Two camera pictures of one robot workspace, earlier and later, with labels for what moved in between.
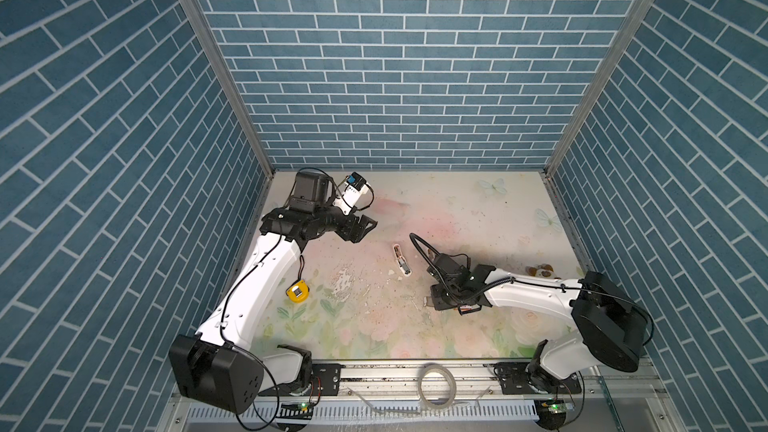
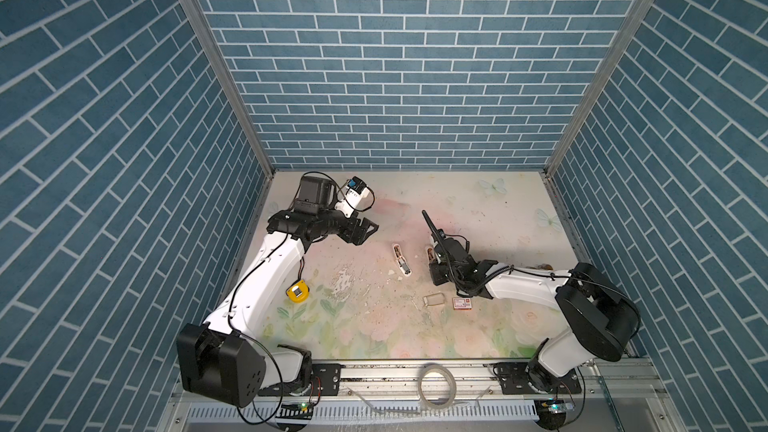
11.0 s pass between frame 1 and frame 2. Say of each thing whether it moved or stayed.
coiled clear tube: stayed
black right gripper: moved
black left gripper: stayed
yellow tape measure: stayed
